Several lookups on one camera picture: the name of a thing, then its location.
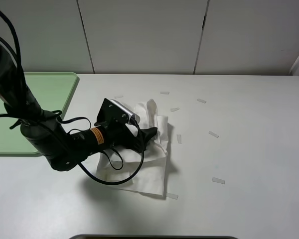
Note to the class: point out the tape marker front middle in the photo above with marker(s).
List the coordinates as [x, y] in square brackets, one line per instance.
[172, 196]

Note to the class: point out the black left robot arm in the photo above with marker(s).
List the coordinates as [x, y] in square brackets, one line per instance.
[43, 129]

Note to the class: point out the tape marker mid right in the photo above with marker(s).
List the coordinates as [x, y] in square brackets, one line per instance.
[179, 139]

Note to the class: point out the tape marker far right front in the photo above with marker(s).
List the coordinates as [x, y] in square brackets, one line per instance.
[217, 180]

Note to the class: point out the tape marker centre right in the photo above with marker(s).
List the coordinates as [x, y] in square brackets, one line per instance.
[174, 109]

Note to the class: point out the tape marker right of shirt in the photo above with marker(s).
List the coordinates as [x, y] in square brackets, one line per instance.
[213, 134]

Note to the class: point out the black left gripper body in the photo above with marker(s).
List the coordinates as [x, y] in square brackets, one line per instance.
[117, 134]

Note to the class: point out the green plastic tray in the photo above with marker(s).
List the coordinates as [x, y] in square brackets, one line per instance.
[53, 91]

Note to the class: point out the white short sleeve t-shirt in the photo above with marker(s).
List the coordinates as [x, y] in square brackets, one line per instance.
[151, 176]

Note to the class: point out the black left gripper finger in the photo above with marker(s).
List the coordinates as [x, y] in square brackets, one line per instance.
[147, 135]

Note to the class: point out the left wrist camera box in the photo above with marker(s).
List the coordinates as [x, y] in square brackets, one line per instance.
[112, 110]

